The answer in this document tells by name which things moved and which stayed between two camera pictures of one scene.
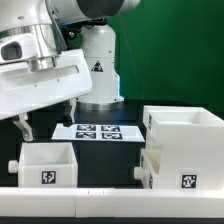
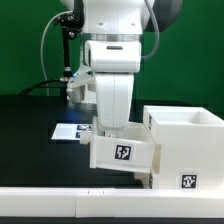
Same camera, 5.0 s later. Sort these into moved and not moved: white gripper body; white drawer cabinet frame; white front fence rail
Moved: white gripper body
Not moved: white drawer cabinet frame; white front fence rail
